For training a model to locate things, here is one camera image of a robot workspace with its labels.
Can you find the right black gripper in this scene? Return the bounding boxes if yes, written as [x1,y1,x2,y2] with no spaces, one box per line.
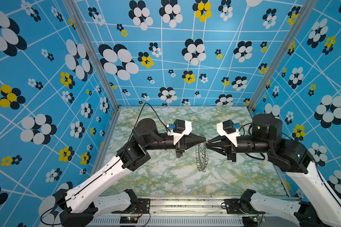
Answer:
[205,133,272,162]

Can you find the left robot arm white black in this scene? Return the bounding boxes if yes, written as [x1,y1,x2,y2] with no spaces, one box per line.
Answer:
[58,118,206,227]

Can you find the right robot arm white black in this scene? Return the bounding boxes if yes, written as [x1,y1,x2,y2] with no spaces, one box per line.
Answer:
[206,114,341,227]

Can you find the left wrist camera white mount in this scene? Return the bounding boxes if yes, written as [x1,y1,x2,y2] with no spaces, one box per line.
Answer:
[166,119,192,145]

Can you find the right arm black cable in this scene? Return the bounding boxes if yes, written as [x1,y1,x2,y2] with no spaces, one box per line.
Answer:
[238,122,341,216]

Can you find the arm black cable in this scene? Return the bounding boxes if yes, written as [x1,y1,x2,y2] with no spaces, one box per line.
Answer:
[238,122,341,216]
[39,103,171,226]

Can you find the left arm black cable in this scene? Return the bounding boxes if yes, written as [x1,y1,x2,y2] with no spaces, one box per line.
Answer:
[39,103,171,226]

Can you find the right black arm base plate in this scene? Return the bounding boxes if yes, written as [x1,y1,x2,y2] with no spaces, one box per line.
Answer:
[221,199,262,215]

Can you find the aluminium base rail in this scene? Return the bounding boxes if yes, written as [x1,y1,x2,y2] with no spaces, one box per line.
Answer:
[88,195,302,227]

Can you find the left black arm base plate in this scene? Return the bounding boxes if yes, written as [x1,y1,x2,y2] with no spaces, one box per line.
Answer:
[122,198,151,214]

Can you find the right rear aluminium post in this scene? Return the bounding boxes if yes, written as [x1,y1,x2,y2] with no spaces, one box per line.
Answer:
[247,0,318,113]

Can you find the aluminium post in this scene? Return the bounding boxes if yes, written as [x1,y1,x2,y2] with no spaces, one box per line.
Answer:
[247,0,318,113]
[63,0,119,112]

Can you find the left rear aluminium post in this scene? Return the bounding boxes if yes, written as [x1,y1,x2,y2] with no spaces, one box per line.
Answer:
[63,0,119,112]

